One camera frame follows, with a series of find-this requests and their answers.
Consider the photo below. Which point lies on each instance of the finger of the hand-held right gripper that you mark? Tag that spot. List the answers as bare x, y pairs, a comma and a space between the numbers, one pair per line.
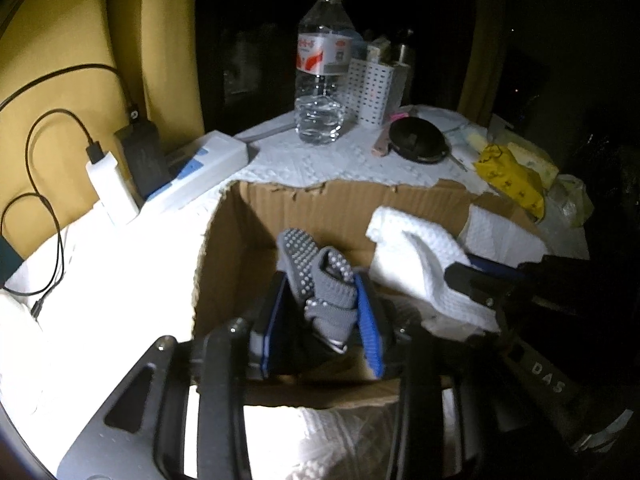
475, 285
500, 267

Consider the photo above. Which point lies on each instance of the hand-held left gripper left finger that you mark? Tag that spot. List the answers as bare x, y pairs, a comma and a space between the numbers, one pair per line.
262, 355

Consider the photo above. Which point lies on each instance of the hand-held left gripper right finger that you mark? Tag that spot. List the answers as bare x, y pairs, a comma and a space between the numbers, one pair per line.
372, 345

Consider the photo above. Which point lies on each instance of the grey dotted sock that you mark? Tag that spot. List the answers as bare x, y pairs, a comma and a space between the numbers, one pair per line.
330, 300

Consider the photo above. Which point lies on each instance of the white waffle towel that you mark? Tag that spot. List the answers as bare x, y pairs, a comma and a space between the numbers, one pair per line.
415, 255

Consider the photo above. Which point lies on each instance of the brown cardboard box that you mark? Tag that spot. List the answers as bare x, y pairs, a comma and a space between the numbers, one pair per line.
280, 205

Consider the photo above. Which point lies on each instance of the yellow printed tissue packet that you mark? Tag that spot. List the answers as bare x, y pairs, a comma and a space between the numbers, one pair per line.
510, 180

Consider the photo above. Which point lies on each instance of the clear bag of tissues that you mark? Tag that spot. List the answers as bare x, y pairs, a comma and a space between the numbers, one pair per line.
570, 200

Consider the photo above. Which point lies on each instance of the pale yellow tissue pack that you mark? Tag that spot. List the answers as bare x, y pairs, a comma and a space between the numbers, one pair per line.
537, 160

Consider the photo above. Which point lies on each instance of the black round lid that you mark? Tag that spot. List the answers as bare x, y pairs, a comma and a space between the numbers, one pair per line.
417, 140

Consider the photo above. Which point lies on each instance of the white textured tablecloth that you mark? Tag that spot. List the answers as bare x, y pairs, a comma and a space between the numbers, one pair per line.
125, 270

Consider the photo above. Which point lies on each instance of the small pink item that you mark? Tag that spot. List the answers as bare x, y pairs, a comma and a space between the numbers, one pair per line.
382, 142

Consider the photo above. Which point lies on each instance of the narrow yellow curtain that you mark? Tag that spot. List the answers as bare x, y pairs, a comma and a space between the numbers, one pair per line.
480, 70

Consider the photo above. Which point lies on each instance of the white power strip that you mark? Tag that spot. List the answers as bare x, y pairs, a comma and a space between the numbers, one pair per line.
200, 165

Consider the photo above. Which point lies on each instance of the white perforated container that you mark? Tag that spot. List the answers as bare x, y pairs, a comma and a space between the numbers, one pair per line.
372, 92

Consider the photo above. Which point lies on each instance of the white charger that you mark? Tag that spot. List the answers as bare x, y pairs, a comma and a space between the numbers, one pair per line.
112, 190

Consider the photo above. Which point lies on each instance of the black power adapter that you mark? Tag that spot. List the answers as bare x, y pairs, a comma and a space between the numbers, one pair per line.
142, 157

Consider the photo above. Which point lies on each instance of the metal thermos flask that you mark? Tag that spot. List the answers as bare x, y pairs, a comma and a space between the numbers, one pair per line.
404, 50

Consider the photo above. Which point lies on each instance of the clear plastic water bottle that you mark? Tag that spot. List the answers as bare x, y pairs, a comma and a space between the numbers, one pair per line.
322, 90

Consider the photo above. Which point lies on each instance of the small carton in container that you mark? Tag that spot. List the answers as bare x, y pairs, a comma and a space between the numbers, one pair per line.
378, 50

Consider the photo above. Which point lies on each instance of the dark teal object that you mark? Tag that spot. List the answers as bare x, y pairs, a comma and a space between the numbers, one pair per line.
7, 260

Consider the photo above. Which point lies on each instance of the wide yellow curtain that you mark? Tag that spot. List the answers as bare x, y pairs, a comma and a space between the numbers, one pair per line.
75, 20

